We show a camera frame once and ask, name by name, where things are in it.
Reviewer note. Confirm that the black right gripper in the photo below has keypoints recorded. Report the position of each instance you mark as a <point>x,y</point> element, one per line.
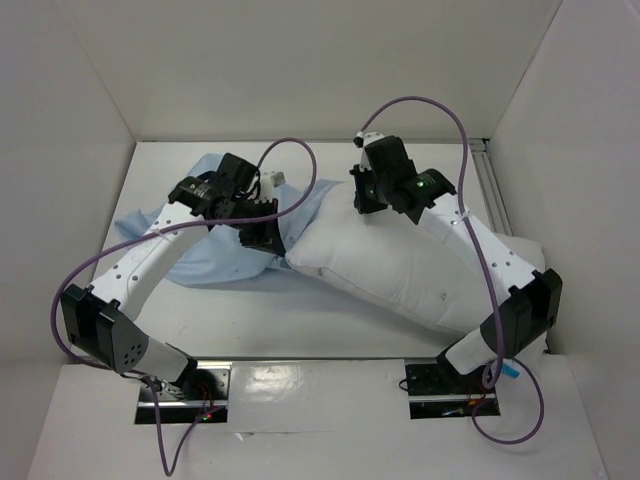
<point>361,187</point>

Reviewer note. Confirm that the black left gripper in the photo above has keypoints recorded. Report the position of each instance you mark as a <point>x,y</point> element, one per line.
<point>266,239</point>

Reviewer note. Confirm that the light blue pillowcase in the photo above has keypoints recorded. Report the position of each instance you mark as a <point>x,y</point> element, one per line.
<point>219,258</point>

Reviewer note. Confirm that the white pillow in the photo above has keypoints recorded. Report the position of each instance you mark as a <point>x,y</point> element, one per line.
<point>386,259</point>

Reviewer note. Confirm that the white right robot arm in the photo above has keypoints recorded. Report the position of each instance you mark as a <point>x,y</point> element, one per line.
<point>524,301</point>

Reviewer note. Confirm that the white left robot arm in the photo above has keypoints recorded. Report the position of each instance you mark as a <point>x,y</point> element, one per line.
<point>100,318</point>

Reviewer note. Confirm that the blue white pillow label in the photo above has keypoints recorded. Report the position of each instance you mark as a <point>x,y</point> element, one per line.
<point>510,369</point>

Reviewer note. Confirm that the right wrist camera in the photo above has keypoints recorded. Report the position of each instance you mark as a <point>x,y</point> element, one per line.
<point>362,139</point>

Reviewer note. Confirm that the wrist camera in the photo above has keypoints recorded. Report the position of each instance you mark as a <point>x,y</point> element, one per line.
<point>270,181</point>
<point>362,139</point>

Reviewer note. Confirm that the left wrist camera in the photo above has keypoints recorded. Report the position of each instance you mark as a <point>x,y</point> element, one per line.
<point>270,181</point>

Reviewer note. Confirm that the aluminium frame rail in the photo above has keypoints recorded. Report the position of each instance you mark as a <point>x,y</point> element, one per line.
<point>492,196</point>

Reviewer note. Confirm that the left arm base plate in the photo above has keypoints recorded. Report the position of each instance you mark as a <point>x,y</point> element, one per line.
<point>206,397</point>

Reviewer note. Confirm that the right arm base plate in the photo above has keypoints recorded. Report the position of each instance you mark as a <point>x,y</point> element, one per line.
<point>432,396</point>

